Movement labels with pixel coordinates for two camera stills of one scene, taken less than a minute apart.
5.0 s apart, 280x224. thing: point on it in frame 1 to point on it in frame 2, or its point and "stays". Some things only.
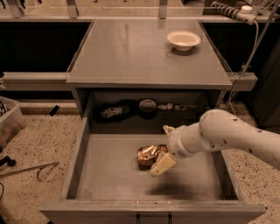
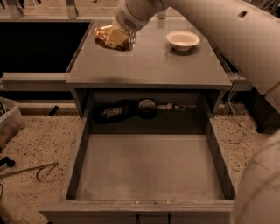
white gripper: (175, 143) to (127, 17)
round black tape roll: (147, 108) stays
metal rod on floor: (40, 167) stays
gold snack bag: (147, 155) to (101, 33)
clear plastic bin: (11, 121) stays
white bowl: (183, 40) stays
